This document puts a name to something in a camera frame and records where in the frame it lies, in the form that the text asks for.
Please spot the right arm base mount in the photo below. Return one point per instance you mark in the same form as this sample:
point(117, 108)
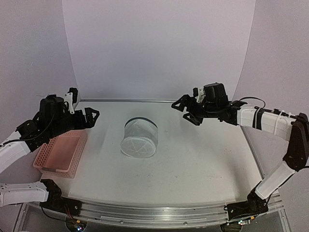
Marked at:
point(253, 206)

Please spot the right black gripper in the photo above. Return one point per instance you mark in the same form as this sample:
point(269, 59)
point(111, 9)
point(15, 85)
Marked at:
point(185, 100)

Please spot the white mesh laundry bag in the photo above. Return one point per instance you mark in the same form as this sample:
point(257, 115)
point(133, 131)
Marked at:
point(140, 138)

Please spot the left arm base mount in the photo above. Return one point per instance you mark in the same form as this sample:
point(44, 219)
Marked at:
point(56, 202)

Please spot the aluminium front rail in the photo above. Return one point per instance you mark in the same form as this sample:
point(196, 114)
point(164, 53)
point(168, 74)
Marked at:
point(161, 216)

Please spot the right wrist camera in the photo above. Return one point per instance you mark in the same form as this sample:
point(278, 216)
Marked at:
point(199, 94)

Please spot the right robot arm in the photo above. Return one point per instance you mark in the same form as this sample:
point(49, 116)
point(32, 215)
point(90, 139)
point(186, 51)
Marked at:
point(294, 129)

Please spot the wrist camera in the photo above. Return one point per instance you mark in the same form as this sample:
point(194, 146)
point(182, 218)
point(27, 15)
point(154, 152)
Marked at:
point(70, 99)
point(199, 94)

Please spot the pink perforated plastic basket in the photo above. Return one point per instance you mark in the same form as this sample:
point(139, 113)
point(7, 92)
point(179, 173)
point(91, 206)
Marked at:
point(61, 156)

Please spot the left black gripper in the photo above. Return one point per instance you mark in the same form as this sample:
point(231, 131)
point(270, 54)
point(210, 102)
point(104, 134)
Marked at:
point(89, 123)

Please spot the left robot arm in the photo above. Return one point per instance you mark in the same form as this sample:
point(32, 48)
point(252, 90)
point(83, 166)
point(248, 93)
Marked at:
point(24, 140)

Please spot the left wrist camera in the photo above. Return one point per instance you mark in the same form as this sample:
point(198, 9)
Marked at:
point(70, 99)

